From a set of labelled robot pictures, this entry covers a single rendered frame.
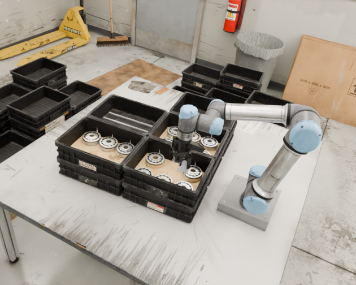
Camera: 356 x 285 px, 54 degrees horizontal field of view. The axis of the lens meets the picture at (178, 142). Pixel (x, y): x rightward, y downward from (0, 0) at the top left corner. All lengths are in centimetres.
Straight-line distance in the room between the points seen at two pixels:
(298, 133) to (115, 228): 96
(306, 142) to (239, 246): 65
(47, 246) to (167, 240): 112
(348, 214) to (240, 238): 166
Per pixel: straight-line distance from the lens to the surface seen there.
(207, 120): 150
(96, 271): 250
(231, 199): 193
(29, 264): 259
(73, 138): 208
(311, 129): 143
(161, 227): 181
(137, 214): 186
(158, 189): 175
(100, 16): 585
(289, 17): 461
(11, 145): 308
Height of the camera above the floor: 209
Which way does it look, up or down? 37 degrees down
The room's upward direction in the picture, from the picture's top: 8 degrees clockwise
